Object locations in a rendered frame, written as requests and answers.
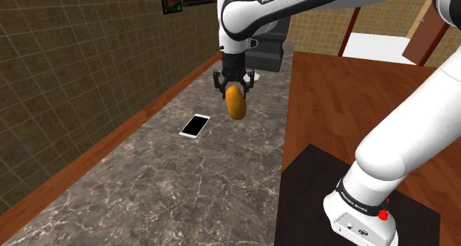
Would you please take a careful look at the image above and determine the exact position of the small white object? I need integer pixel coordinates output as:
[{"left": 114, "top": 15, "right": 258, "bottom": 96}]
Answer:
[{"left": 244, "top": 70, "right": 262, "bottom": 83}]

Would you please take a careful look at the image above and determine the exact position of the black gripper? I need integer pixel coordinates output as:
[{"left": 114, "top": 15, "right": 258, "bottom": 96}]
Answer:
[{"left": 212, "top": 52, "right": 256, "bottom": 100}]

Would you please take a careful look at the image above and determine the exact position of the brown wooden door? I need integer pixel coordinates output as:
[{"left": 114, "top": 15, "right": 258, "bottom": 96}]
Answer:
[{"left": 401, "top": 0, "right": 452, "bottom": 66}]

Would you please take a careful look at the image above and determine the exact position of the white smartphone with black screen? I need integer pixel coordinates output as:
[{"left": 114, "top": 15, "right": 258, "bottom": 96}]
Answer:
[{"left": 179, "top": 113, "right": 212, "bottom": 139}]

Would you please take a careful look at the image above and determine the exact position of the dark grey boxy appliance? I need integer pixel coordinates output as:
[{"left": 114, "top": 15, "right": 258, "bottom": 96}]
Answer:
[{"left": 245, "top": 16, "right": 292, "bottom": 73}]

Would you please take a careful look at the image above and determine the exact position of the orange-brown oval potato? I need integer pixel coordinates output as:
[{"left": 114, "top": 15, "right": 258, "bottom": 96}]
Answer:
[{"left": 225, "top": 83, "right": 247, "bottom": 121}]

